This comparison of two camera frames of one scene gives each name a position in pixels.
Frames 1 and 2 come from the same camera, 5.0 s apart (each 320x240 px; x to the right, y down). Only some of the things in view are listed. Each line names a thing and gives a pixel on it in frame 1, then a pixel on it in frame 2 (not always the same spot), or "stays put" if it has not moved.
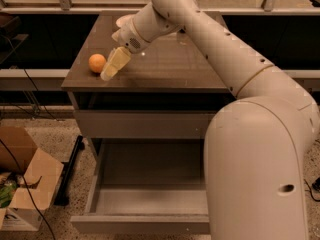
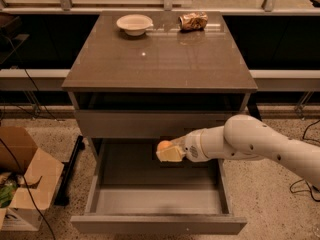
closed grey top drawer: [144, 124] stays put
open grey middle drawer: [145, 186] stays put
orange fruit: [97, 62] → [164, 144]
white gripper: [127, 37] → [192, 146]
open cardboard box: [37, 173] stays put
